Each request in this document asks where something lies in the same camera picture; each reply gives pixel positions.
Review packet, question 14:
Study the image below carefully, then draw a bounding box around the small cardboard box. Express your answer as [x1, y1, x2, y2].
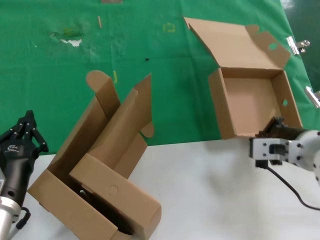
[183, 16, 304, 140]

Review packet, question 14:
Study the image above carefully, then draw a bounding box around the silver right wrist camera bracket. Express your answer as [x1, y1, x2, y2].
[248, 136, 292, 169]

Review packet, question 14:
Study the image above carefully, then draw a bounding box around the large open cardboard box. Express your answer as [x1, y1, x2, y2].
[27, 70, 163, 240]

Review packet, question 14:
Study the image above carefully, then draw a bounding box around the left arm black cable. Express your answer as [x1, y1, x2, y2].
[8, 206, 32, 240]

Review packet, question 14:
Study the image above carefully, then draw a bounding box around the green table cloth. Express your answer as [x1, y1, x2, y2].
[0, 0, 315, 156]

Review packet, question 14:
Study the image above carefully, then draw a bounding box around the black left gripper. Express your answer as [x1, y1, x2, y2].
[0, 109, 50, 205]

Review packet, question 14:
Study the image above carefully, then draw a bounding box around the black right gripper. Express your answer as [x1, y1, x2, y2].
[257, 116, 306, 141]

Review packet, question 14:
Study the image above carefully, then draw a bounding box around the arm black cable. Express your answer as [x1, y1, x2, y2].
[266, 165, 320, 211]
[8, 206, 32, 240]

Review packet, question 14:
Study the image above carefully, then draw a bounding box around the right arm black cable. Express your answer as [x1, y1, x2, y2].
[266, 165, 320, 211]

